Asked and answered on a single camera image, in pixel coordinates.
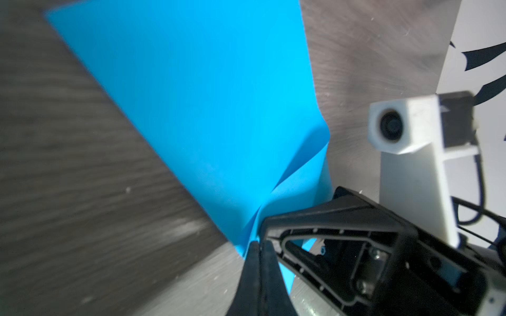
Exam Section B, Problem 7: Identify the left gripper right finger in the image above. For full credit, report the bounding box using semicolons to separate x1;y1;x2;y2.
259;240;297;316

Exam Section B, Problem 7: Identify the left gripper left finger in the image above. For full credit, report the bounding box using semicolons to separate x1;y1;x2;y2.
226;241;261;316

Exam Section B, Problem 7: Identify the blue square paper sheet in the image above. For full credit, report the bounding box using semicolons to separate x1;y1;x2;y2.
45;0;333;295

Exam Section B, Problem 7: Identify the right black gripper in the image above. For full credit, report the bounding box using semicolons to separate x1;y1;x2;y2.
260;187;505;315

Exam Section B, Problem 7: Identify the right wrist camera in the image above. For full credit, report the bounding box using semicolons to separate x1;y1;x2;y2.
368;92;479;248

